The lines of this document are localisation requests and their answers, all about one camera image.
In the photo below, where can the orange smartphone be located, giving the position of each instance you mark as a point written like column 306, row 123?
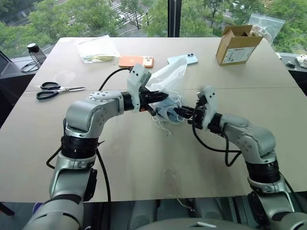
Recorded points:
column 134, row 61

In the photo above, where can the white crumpled object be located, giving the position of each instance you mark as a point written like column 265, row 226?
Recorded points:
column 301, row 60

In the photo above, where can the blue face mask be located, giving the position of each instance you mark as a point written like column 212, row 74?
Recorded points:
column 168, row 112

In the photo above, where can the clear plastic zip bag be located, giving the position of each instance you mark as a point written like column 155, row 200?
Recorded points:
column 271, row 24

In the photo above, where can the dark side cabinet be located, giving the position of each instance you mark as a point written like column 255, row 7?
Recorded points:
column 298, row 79
column 14, row 81

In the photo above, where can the open brown cardboard box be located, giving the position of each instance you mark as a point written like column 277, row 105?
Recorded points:
column 236, row 51

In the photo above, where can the clear zip bag yellow contents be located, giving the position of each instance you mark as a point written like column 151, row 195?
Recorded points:
column 98, row 49

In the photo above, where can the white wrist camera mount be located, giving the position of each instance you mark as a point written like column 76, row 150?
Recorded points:
column 135, row 79
column 211, row 105

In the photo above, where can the small black round object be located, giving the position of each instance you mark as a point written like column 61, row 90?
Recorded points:
column 291, row 63

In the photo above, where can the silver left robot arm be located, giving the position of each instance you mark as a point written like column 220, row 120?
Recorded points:
column 79, row 112

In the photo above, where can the silver robot torso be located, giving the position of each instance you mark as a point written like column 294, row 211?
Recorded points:
column 192, row 225

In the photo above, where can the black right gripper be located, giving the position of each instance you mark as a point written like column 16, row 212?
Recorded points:
column 199, row 115

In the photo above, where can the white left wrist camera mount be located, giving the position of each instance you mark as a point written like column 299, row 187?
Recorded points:
column 135, row 79

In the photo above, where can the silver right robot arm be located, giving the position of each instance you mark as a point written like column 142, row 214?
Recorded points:
column 249, row 136

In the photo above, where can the black window frame post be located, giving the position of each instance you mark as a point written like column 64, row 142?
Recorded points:
column 174, row 16

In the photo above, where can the light blue smartphone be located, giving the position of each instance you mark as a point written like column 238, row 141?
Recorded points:
column 192, row 58

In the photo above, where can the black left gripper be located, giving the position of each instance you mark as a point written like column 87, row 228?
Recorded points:
column 144, row 97

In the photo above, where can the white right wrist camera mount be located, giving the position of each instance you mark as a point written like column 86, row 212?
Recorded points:
column 211, row 105

